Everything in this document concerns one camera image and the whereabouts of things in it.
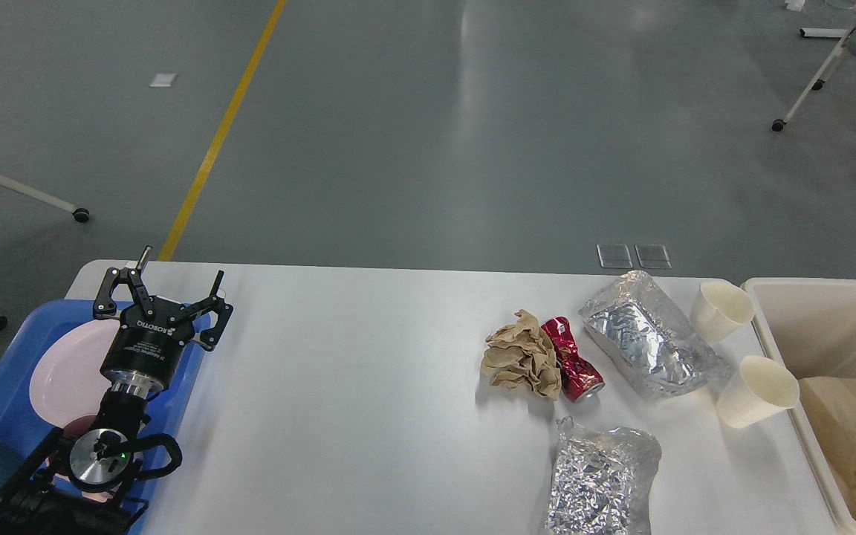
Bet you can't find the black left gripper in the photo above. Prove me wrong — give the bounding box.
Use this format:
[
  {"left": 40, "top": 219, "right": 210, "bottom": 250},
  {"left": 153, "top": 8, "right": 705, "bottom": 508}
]
[{"left": 92, "top": 246, "right": 235, "bottom": 395}]

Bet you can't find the pink plate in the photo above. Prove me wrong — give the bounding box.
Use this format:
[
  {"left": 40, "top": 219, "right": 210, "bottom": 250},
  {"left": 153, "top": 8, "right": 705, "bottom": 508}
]
[{"left": 28, "top": 320, "right": 119, "bottom": 427}]

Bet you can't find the pink ribbed mug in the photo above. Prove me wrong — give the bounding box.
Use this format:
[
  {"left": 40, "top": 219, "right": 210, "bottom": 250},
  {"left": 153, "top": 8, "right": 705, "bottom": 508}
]
[{"left": 45, "top": 415, "right": 145, "bottom": 502}]

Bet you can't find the silver foil bag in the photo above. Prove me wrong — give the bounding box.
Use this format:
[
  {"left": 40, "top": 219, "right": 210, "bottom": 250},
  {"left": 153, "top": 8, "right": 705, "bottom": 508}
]
[
  {"left": 578, "top": 270, "right": 733, "bottom": 401},
  {"left": 540, "top": 417, "right": 662, "bottom": 534}
]

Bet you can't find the cream paper cup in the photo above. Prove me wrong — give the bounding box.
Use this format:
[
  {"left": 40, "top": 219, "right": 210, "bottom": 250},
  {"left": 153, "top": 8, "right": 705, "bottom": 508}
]
[
  {"left": 690, "top": 281, "right": 755, "bottom": 346},
  {"left": 716, "top": 355, "right": 800, "bottom": 429}
]

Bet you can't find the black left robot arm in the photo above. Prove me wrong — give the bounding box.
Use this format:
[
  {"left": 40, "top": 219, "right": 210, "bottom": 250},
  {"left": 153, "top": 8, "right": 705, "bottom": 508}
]
[{"left": 0, "top": 257, "right": 233, "bottom": 534}]

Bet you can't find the crumpled brown paper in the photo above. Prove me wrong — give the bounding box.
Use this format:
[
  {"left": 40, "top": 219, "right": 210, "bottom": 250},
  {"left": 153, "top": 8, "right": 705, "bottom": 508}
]
[{"left": 479, "top": 309, "right": 562, "bottom": 402}]

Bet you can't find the crushed red can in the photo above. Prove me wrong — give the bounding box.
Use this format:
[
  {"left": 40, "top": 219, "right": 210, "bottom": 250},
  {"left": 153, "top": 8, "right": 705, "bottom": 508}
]
[{"left": 541, "top": 317, "right": 606, "bottom": 403}]

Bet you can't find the floor socket plate left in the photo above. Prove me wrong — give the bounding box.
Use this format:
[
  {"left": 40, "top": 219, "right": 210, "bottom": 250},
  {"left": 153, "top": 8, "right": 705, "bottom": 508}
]
[{"left": 597, "top": 243, "right": 633, "bottom": 270}]

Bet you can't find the floor socket plate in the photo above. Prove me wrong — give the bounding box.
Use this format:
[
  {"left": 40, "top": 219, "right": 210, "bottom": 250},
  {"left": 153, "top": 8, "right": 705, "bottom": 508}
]
[
  {"left": 597, "top": 243, "right": 633, "bottom": 270},
  {"left": 635, "top": 244, "right": 672, "bottom": 270}
]

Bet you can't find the floor socket plate right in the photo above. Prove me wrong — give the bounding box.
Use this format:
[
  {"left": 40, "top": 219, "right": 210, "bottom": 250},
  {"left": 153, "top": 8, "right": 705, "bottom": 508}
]
[{"left": 635, "top": 244, "right": 672, "bottom": 270}]

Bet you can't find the beige waste bin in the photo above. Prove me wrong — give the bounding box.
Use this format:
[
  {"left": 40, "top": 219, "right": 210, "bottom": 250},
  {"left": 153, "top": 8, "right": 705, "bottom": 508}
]
[{"left": 742, "top": 278, "right": 856, "bottom": 535}]

